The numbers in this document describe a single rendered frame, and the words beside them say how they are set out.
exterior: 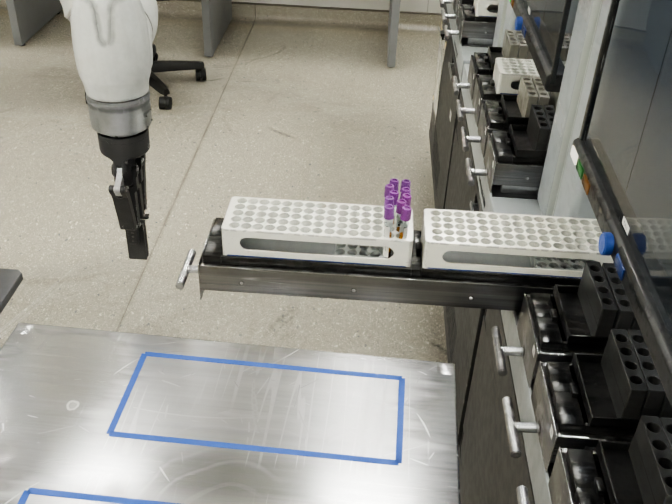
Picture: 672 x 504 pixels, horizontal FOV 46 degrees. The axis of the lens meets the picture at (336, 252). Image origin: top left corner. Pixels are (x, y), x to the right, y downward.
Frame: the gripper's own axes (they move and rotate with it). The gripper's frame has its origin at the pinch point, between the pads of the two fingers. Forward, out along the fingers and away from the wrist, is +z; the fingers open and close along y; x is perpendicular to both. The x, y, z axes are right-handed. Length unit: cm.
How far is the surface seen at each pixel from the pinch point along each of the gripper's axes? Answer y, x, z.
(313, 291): -6.8, -29.7, 3.1
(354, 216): 2.5, -35.4, -5.5
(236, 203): 2.7, -16.2, -6.5
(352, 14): 350, -25, 74
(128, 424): -41.6, -10.4, -2.0
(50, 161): 166, 88, 80
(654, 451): -46, -70, -8
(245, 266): -6.2, -18.9, -0.5
